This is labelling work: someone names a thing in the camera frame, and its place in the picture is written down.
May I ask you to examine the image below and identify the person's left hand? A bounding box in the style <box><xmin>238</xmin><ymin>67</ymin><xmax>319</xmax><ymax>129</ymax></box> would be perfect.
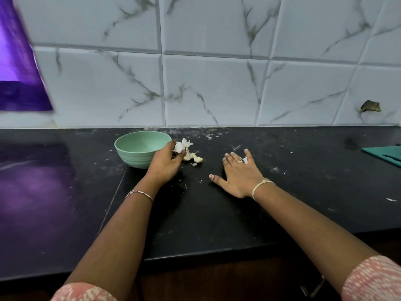
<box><xmin>145</xmin><ymin>141</ymin><xmax>187</xmax><ymax>187</ymax></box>

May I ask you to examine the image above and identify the person's right hand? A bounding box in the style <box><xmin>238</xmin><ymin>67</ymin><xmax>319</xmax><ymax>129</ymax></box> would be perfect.
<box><xmin>208</xmin><ymin>148</ymin><xmax>266</xmax><ymax>200</ymax></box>

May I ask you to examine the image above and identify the white garlic bulb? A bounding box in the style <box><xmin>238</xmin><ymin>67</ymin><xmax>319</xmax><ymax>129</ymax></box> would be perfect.
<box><xmin>173</xmin><ymin>138</ymin><xmax>194</xmax><ymax>155</ymax></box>

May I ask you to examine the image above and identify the mint green bowl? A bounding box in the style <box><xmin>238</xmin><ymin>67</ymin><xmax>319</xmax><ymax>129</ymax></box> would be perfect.
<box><xmin>114</xmin><ymin>130</ymin><xmax>173</xmax><ymax>170</ymax></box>

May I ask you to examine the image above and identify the garlic clove cluster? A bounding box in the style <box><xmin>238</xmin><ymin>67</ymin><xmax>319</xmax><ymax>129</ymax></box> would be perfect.
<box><xmin>183</xmin><ymin>150</ymin><xmax>204</xmax><ymax>167</ymax></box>

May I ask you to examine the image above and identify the person's left forearm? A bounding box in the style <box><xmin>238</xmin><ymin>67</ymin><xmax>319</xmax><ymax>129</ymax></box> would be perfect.
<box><xmin>63</xmin><ymin>179</ymin><xmax>162</xmax><ymax>292</ymax></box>

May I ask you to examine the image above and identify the person's right forearm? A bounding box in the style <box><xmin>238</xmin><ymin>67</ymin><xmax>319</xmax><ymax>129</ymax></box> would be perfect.
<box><xmin>252</xmin><ymin>182</ymin><xmax>380</xmax><ymax>292</ymax></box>

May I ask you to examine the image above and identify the pink patterned left sleeve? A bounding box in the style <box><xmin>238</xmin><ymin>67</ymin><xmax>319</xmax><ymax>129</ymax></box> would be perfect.
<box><xmin>50</xmin><ymin>283</ymin><xmax>135</xmax><ymax>301</ymax></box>

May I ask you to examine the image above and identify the pink patterned sleeve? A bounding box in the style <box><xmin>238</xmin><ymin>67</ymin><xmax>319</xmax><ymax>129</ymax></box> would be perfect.
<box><xmin>341</xmin><ymin>255</ymin><xmax>401</xmax><ymax>301</ymax></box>
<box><xmin>50</xmin><ymin>283</ymin><xmax>135</xmax><ymax>301</ymax></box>

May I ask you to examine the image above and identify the green cutting board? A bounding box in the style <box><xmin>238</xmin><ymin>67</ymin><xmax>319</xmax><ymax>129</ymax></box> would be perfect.
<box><xmin>361</xmin><ymin>145</ymin><xmax>401</xmax><ymax>168</ymax></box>

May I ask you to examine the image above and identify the pink patterned right sleeve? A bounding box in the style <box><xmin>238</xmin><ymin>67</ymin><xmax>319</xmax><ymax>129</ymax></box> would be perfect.
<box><xmin>341</xmin><ymin>255</ymin><xmax>401</xmax><ymax>301</ymax></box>

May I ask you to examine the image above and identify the purple cloth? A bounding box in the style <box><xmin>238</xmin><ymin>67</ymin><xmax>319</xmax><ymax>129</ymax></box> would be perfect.
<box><xmin>0</xmin><ymin>0</ymin><xmax>53</xmax><ymax>112</ymax></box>

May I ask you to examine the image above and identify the silver right wrist bracelet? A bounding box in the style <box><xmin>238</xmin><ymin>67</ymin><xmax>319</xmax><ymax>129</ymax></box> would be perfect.
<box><xmin>251</xmin><ymin>178</ymin><xmax>276</xmax><ymax>201</ymax></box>

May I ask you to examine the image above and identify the silver wrist bracelet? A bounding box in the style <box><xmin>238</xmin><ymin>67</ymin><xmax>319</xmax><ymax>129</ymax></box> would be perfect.
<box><xmin>251</xmin><ymin>178</ymin><xmax>276</xmax><ymax>201</ymax></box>
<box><xmin>126</xmin><ymin>190</ymin><xmax>155</xmax><ymax>204</ymax></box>

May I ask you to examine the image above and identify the silver left wrist bracelet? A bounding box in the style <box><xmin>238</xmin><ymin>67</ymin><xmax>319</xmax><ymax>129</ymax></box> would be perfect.
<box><xmin>126</xmin><ymin>190</ymin><xmax>155</xmax><ymax>204</ymax></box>

